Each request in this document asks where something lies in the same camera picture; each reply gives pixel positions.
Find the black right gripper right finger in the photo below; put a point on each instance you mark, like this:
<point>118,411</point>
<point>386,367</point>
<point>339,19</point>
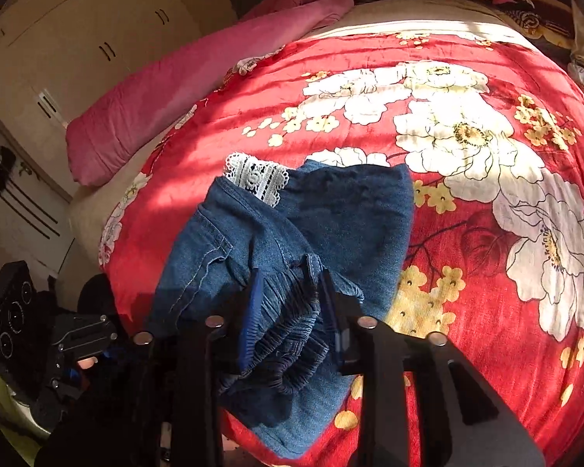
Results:
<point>462,420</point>

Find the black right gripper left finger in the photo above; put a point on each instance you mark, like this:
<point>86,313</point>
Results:
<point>176,420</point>

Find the blue denim pants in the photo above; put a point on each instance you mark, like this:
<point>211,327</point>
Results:
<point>289,225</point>

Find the left hand red nails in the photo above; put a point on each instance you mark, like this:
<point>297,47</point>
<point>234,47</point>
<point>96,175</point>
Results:
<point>87,363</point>

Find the red floral blanket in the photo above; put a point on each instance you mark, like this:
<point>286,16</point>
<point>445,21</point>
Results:
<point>493,136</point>

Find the pink folded quilt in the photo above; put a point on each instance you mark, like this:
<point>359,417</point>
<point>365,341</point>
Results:
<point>132,113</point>

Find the cream wardrobe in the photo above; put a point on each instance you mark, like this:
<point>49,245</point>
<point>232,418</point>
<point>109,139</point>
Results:
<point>57,57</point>

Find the stack of folded clothes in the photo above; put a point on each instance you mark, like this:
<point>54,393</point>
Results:
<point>551,20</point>

